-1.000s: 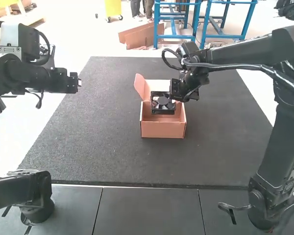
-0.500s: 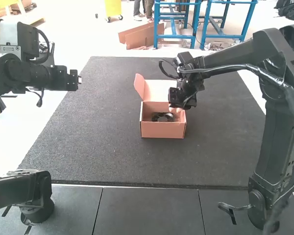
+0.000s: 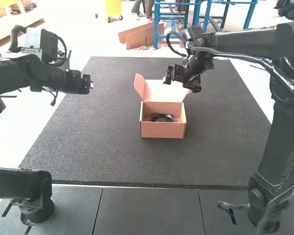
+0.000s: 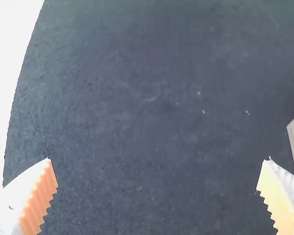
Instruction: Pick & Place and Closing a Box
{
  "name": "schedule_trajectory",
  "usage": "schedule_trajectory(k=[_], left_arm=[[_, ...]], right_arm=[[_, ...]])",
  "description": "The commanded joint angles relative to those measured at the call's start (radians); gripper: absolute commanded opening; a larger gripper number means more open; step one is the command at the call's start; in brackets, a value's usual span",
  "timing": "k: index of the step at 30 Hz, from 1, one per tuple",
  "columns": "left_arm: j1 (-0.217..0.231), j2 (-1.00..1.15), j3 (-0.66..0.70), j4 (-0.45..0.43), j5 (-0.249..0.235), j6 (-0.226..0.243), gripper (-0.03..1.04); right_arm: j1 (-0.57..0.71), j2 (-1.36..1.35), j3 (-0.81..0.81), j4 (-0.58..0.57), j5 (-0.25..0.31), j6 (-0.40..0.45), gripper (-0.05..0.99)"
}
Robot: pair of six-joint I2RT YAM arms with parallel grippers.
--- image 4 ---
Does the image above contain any black mat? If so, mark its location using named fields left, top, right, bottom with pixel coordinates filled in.
left=2, top=0, right=294, bottom=235

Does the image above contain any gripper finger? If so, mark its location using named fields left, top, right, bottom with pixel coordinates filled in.
left=255, top=155, right=294, bottom=235
left=0, top=157, right=59, bottom=235

